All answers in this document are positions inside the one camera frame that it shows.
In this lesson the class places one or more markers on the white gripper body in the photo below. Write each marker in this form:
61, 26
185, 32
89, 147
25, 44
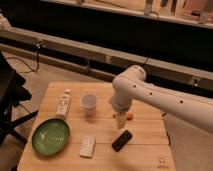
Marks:
120, 119

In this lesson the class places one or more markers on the white sponge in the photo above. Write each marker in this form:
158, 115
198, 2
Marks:
87, 146

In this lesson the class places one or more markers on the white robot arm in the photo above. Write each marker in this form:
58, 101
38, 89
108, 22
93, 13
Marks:
130, 85

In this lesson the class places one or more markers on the orange marker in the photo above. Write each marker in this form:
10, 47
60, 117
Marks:
130, 116

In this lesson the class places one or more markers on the black remote control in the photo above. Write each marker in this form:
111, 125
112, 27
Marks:
122, 140

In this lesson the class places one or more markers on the translucent plastic cup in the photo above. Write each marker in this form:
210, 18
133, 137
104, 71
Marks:
89, 103

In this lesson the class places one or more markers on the white tube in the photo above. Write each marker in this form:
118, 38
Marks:
63, 106

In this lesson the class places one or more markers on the green bowl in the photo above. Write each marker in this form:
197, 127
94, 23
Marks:
50, 137

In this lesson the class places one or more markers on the black office chair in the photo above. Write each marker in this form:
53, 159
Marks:
12, 93

